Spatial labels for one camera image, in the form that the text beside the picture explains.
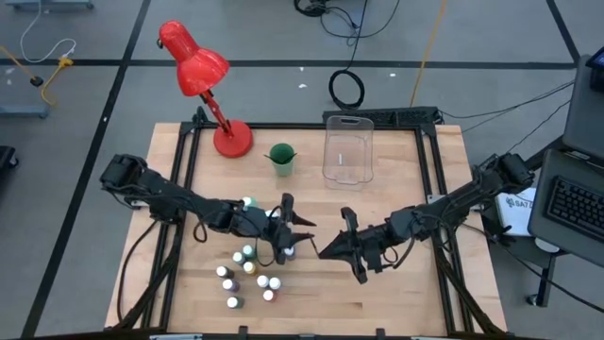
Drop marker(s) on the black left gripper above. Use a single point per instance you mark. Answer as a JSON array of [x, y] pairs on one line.
[[262, 222]]

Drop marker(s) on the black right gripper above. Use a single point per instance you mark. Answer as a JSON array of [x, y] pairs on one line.
[[375, 245]]

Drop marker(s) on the black paintbrush silver ferrule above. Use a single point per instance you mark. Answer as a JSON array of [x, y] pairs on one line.
[[313, 243]]

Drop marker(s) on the small blue paint bottle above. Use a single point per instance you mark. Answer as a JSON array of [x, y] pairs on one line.
[[289, 252]]

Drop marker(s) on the large white paint bottle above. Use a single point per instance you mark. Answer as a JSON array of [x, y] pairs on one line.
[[270, 213]]

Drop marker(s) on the large green paint bottle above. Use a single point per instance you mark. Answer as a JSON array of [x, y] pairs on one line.
[[246, 201]]

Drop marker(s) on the thin black paintbrush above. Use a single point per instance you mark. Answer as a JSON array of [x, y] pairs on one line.
[[273, 159], [290, 158]]

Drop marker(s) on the small brown paint bottle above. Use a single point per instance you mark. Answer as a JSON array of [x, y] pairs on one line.
[[222, 271]]

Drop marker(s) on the clear plastic bin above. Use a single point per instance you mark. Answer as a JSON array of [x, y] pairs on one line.
[[348, 156]]

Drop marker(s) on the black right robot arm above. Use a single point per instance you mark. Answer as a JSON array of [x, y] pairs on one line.
[[453, 208]]

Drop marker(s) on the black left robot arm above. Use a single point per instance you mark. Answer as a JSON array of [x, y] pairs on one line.
[[179, 198]]

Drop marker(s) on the small yellow paint bottle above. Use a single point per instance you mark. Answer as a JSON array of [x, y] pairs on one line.
[[249, 267]]

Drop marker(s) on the small orange paint bottle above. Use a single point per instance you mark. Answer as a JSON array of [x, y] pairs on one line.
[[267, 295]]

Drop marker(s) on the small purple paint bottle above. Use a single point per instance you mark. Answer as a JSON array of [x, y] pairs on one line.
[[229, 284]]

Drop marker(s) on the small teal paint bottle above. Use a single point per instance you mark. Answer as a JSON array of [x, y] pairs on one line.
[[233, 302]]

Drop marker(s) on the green plastic cup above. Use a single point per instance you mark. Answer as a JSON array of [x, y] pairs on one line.
[[283, 171]]

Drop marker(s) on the white printed box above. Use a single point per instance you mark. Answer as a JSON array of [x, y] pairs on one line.
[[519, 212]]

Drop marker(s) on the red desk lamp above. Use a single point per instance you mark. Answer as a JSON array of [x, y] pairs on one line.
[[198, 71]]

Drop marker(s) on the black laptop stand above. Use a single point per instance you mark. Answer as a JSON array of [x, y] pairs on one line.
[[545, 283]]

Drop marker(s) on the grey open laptop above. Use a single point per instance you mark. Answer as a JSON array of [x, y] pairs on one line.
[[573, 208]]

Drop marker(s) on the grey stand foot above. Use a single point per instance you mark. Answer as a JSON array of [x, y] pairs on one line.
[[23, 112]]

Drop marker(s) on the black aluminium table frame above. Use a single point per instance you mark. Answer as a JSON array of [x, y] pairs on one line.
[[292, 126]]

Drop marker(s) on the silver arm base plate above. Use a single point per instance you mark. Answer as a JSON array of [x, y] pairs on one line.
[[433, 198]]

